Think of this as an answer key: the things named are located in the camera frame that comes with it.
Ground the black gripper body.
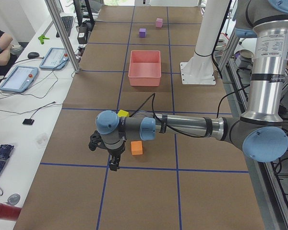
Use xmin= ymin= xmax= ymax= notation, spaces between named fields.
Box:
xmin=88 ymin=131 xmax=125 ymax=158

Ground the orange block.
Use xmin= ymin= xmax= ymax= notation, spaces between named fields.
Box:
xmin=131 ymin=141 xmax=143 ymax=156

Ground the yellow block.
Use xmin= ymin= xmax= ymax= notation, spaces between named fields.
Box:
xmin=117 ymin=110 xmax=130 ymax=117

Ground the purple block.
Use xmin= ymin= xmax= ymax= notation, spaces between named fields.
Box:
xmin=139 ymin=28 xmax=146 ymax=38

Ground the pink block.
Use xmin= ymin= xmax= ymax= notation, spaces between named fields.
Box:
xmin=156 ymin=18 xmax=163 ymax=28

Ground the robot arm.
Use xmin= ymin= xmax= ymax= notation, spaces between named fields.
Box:
xmin=88 ymin=0 xmax=288 ymax=171

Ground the person forearm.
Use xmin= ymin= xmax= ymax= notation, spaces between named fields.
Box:
xmin=0 ymin=30 xmax=13 ymax=66

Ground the pink plastic bin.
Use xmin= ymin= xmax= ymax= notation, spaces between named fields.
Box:
xmin=128 ymin=50 xmax=161 ymax=87

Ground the small black device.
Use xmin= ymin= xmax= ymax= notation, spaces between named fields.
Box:
xmin=22 ymin=118 xmax=34 ymax=126

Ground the round metal lid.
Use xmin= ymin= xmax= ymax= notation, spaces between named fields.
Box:
xmin=6 ymin=193 xmax=21 ymax=206

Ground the folded blue umbrella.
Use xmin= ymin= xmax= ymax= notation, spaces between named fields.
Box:
xmin=0 ymin=144 xmax=14 ymax=196

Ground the far teach pendant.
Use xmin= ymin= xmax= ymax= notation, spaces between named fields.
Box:
xmin=39 ymin=47 xmax=69 ymax=70

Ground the teach pendant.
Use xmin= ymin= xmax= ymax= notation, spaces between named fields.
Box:
xmin=39 ymin=47 xmax=69 ymax=70
xmin=0 ymin=66 xmax=38 ymax=92

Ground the near teach pendant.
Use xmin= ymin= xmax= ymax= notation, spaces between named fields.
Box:
xmin=0 ymin=66 xmax=38 ymax=92

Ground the black box with label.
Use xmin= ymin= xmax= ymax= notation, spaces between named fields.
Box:
xmin=77 ymin=23 xmax=88 ymax=45

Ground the red cylinder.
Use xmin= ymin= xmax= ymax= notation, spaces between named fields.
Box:
xmin=0 ymin=203 xmax=22 ymax=221

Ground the black computer mouse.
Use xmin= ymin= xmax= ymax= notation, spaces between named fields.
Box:
xmin=27 ymin=52 xmax=40 ymax=59

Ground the green clamp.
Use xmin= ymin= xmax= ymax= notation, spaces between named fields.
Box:
xmin=38 ymin=34 xmax=50 ymax=45

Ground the black keyboard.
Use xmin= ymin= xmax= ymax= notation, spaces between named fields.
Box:
xmin=61 ymin=16 xmax=74 ymax=37

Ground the black monitor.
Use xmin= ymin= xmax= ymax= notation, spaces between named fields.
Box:
xmin=73 ymin=0 xmax=95 ymax=31

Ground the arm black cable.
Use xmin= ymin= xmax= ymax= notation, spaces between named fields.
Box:
xmin=131 ymin=92 xmax=249 ymax=138

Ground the white camera stand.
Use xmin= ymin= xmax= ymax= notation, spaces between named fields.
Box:
xmin=180 ymin=0 xmax=231 ymax=85

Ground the aluminium frame post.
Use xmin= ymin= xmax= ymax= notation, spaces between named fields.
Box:
xmin=45 ymin=0 xmax=80 ymax=73

